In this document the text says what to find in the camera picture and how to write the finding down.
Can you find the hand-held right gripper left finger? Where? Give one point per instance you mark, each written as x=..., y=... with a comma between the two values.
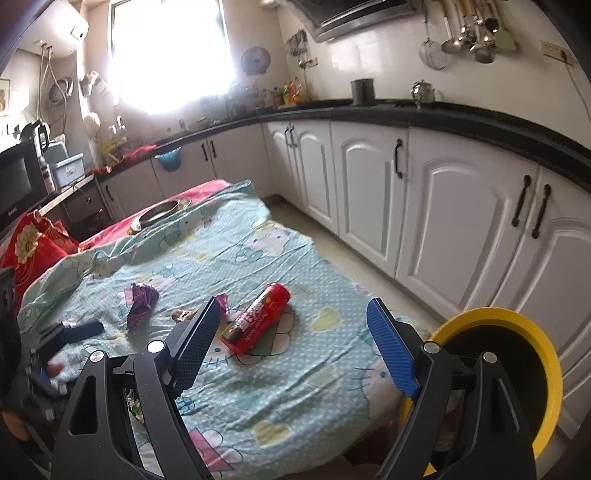
x=196, y=350

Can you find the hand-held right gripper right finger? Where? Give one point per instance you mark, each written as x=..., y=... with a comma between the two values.
x=392, y=346

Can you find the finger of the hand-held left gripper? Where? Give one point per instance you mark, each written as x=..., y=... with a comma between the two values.
x=85, y=328

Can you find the red cylindrical snack can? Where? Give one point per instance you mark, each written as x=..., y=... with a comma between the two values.
x=258, y=323

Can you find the yellow rimmed black bin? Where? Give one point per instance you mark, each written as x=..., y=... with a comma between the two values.
x=498, y=316

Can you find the person's left hand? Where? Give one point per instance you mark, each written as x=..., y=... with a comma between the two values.
x=11, y=422

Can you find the brown candy wrapper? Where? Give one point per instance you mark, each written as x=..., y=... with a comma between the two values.
x=182, y=315

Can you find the small purple wrapper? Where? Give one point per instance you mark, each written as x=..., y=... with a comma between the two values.
x=223, y=302

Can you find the large purple wrapper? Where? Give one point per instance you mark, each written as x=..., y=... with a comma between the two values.
x=141, y=302

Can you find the green wrapper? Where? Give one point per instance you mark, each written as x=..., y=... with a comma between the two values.
x=135, y=408

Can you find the red floral bag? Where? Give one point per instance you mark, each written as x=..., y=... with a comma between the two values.
x=32, y=244

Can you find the dark side cabinet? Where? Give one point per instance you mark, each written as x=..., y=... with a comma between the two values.
x=87, y=207

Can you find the printed blanket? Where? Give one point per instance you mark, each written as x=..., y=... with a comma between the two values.
x=277, y=258

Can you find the metal basin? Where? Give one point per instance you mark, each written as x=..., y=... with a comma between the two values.
x=157, y=214

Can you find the blue plastic basket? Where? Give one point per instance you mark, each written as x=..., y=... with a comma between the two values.
x=67, y=170

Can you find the black microwave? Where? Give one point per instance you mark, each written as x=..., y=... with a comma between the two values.
x=18, y=180

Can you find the row of white cabinets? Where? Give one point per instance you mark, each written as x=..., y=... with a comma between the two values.
x=369, y=184

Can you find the red cloth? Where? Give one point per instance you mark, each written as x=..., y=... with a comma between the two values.
x=138, y=153

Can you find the blue hanging bag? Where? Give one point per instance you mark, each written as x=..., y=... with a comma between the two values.
x=168, y=160

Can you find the black kettle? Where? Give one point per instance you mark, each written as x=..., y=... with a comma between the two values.
x=36, y=136

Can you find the hanging metal bowl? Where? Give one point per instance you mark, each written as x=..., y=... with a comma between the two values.
x=61, y=90

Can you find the black kitchen countertop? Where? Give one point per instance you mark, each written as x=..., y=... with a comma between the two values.
x=485, y=119

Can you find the metal teapot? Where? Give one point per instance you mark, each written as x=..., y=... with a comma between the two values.
x=423, y=94

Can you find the black pot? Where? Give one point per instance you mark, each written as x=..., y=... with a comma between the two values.
x=363, y=92

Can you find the group of condiment bottles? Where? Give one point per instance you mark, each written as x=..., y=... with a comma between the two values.
x=291, y=92

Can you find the window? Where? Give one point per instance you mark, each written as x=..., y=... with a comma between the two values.
x=171, y=55

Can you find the hanging metal strainer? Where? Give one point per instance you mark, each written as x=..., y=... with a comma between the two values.
x=434, y=54

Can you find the white water heater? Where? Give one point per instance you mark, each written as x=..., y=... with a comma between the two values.
x=55, y=25

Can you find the hanging metal ladle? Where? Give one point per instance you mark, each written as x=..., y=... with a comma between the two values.
x=451, y=44
x=484, y=50

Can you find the range hood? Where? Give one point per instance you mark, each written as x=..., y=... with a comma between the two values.
x=351, y=16

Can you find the framed wall picture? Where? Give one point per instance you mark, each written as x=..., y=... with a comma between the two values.
x=3, y=97

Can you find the wall fan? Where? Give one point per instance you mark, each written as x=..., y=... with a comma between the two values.
x=255, y=61

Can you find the wall utensil rack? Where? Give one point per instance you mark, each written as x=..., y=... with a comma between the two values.
x=300, y=46

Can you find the wall power outlet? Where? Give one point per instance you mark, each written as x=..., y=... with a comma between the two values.
x=554, y=50

